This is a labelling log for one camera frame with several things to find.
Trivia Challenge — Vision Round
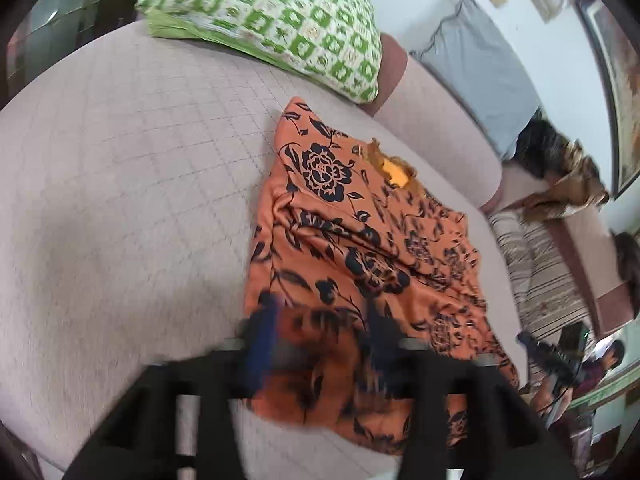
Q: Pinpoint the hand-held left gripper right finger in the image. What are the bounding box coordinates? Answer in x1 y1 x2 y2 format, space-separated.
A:
364 300 577 480

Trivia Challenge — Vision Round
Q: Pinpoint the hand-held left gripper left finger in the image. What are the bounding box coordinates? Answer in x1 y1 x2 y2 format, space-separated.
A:
64 296 282 480

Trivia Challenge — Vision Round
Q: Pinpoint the orange floral garment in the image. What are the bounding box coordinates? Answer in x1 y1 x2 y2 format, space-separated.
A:
243 96 521 456

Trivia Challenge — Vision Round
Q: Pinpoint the striped cushion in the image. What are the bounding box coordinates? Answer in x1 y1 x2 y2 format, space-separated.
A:
489 209 593 343

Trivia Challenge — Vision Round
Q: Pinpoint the dark brown patterned blanket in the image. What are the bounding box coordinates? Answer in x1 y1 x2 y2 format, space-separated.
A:
514 119 611 222

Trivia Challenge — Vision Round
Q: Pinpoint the grey cloth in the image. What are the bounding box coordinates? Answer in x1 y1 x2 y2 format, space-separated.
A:
410 0 543 160

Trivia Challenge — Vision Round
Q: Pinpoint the green patterned pillow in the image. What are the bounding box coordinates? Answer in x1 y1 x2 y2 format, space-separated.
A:
135 0 384 105

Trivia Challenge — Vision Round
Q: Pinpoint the wooden door with glass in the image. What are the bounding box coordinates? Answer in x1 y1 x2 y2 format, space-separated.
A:
9 0 161 86

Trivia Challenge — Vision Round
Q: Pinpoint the framed wall picture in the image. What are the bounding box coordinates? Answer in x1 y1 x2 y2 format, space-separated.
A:
575 0 640 200

